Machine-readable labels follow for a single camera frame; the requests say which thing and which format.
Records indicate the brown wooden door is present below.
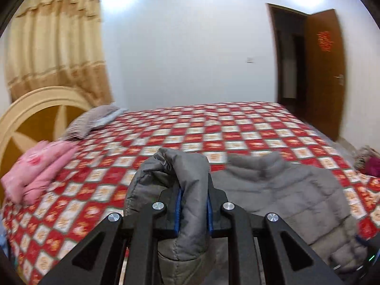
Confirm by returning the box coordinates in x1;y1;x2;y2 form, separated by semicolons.
304;9;346;141

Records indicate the grey striped pillow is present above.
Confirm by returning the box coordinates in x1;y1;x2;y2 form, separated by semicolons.
64;102;129;141

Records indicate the beige curtain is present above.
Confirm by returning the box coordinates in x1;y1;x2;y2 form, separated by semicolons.
4;0;115;109

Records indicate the grey puffer jacket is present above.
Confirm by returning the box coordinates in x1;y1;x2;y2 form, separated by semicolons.
124;148;369;285

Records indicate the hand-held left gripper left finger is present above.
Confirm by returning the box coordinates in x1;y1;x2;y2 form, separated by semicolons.
38;185;183;285

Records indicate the red checkered bedspread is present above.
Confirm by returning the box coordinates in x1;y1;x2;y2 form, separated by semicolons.
1;101;380;285

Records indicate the brown door frame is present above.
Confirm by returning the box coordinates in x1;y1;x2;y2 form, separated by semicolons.
266;3;311;122

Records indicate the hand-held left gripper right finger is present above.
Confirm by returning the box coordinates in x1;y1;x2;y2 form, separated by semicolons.
206;174;346;285

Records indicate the pink folded blanket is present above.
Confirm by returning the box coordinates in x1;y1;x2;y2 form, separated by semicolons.
1;140;79;205

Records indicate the red paper door decoration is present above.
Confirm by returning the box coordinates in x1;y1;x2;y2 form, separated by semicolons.
317;31;333;52

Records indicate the pile of clothes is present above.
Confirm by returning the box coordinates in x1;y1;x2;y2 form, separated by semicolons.
353;145;380;176

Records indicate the cream wooden headboard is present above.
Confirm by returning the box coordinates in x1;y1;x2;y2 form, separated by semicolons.
0;86;98;202

